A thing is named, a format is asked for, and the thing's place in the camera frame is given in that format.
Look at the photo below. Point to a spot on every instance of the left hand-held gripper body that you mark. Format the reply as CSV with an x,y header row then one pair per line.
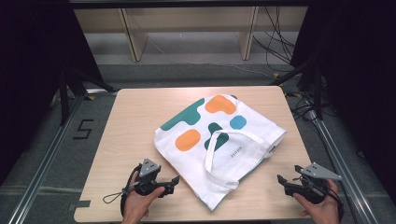
x,y
148,179

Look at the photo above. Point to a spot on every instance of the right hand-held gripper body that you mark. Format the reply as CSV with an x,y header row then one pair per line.
x,y
311,183

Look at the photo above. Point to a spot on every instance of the white tote bag coloured patches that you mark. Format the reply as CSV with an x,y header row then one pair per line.
x,y
249,146

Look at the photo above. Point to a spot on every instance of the person's left hand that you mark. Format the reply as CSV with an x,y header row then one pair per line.
x,y
137,203

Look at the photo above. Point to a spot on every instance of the person's right hand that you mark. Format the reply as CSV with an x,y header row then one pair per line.
x,y
322,211

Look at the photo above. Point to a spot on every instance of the black metal stand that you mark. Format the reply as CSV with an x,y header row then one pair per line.
x,y
317,90
64,96

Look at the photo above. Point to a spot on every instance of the dark curtain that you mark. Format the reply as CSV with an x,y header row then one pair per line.
x,y
361,87
34,77

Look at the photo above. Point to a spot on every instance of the light wooden shelf unit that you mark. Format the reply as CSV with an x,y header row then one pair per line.
x,y
137,34

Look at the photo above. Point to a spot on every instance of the aluminium floor rail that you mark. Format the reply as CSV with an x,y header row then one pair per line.
x,y
345,174
43,161

